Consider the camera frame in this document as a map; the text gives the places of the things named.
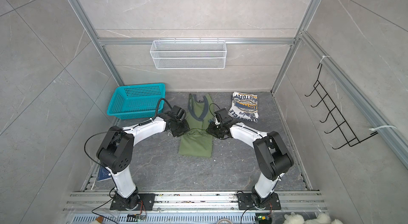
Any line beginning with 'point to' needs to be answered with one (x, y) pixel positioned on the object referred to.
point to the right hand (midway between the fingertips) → (207, 129)
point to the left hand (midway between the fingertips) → (190, 127)
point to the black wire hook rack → (334, 112)
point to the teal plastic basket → (136, 101)
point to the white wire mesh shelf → (188, 54)
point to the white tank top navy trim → (245, 106)
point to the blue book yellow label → (103, 174)
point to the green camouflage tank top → (197, 142)
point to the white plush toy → (322, 218)
